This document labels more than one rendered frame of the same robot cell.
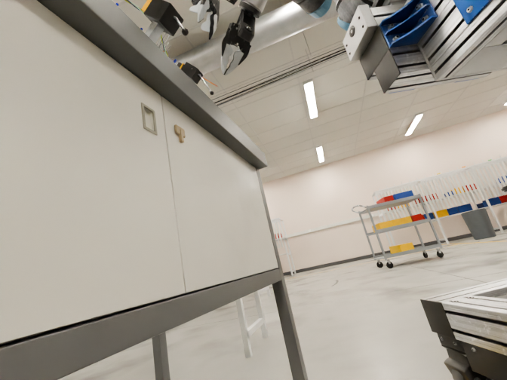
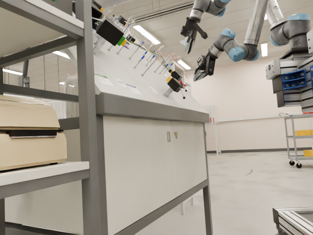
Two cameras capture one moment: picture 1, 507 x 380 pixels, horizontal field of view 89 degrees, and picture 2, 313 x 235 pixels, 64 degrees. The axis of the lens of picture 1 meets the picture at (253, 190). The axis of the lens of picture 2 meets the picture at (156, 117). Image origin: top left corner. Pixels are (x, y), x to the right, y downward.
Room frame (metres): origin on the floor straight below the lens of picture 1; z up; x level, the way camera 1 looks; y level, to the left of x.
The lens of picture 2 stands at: (-0.87, 0.01, 0.71)
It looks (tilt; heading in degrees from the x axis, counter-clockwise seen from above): 5 degrees up; 9
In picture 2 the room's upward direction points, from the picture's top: 4 degrees counter-clockwise
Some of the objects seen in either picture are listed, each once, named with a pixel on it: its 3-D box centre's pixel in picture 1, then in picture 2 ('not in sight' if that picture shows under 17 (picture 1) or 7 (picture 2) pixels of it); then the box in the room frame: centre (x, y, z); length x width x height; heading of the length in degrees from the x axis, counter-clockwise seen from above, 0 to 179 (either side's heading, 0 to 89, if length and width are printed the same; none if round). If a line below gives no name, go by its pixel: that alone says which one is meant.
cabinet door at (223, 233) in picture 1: (234, 204); (191, 154); (0.71, 0.06, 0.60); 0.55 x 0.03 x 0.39; 162
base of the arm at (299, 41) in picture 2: not in sight; (301, 44); (0.71, -0.63, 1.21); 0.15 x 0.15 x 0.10
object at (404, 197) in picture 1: (392, 230); (310, 137); (4.35, -2.08, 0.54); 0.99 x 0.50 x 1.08; 87
